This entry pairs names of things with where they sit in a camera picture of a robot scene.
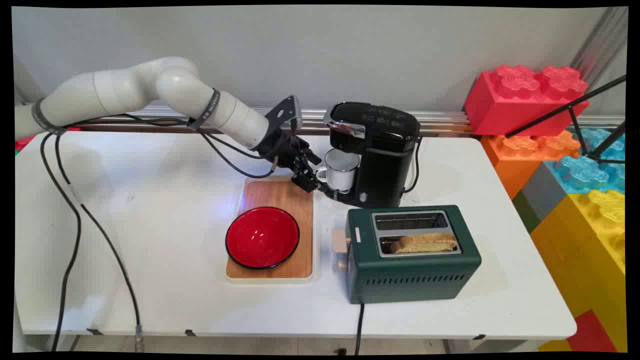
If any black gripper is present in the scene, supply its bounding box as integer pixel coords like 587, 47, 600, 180
256, 130, 323, 194

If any beige toaster lever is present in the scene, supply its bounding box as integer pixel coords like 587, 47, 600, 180
332, 228, 353, 254

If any white enamel mug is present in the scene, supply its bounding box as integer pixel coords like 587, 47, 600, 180
315, 148, 361, 194

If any wooden cutting board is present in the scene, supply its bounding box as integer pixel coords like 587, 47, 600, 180
223, 176, 316, 285

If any black coffee machine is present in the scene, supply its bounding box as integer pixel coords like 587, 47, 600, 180
322, 101, 422, 209

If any red bowl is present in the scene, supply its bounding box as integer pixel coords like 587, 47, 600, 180
225, 206, 301, 271

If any bread slice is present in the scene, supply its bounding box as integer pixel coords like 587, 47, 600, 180
390, 232, 459, 255

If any green toaster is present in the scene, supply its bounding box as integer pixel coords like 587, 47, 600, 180
345, 204, 483, 305

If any large orange toy block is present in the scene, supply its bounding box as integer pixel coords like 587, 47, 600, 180
480, 130, 596, 201

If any large red toy block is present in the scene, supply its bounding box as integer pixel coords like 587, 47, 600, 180
463, 64, 591, 138

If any large green toy block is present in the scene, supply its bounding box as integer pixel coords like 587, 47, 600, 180
511, 190, 543, 234

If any black tripod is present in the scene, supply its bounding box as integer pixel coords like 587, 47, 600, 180
505, 75, 627, 165

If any large blue toy block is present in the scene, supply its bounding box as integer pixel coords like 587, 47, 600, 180
542, 127, 626, 196

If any red item behind table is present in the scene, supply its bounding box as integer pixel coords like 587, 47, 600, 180
15, 127, 81, 154

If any large yellow toy block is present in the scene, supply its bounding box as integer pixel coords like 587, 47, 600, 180
530, 189, 628, 353

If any small red toy block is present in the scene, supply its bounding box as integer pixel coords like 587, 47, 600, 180
566, 310, 619, 353

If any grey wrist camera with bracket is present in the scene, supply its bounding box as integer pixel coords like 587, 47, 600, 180
263, 95, 304, 134

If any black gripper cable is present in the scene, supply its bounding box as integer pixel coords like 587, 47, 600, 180
65, 114, 279, 180

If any black coffee machine cable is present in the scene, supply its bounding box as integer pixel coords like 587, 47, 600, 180
402, 136, 424, 195

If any black velcro strap with print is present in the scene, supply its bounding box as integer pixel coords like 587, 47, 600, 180
187, 88, 221, 132

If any aluminium wall rail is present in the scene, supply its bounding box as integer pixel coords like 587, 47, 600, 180
75, 105, 626, 137

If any black toaster power cable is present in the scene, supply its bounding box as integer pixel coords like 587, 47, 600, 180
354, 302, 366, 356

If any black cable with metal plug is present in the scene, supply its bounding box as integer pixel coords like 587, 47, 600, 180
54, 134, 146, 352

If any thick black cable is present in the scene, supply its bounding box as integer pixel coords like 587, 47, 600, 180
39, 131, 83, 352

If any aluminium corner post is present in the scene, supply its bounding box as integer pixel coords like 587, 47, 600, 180
570, 7, 629, 87

